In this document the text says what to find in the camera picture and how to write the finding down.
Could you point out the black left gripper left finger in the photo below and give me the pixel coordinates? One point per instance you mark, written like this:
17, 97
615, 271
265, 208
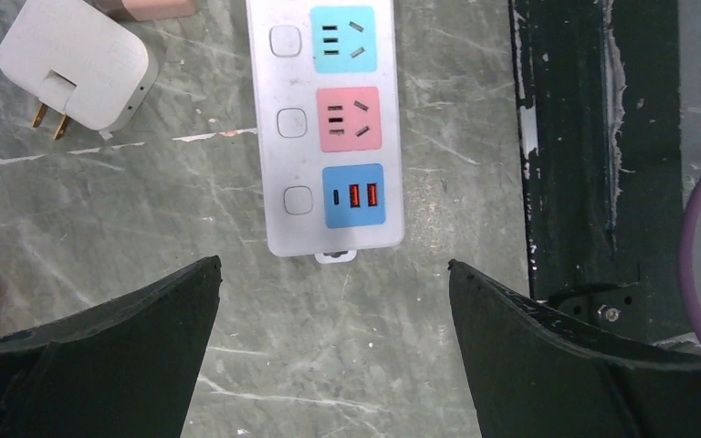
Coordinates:
124, 368

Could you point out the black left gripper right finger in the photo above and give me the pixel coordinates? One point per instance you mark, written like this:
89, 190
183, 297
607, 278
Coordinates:
533, 371

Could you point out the white multicolour power strip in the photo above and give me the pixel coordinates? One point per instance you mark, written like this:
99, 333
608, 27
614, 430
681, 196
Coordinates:
327, 113

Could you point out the white flat plug adapter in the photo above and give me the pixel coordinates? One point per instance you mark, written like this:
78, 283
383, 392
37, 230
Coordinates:
78, 62

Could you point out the small pink charger plug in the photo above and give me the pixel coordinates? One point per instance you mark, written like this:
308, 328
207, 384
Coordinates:
145, 10

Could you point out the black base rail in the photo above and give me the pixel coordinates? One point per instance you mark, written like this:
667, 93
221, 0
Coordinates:
598, 97

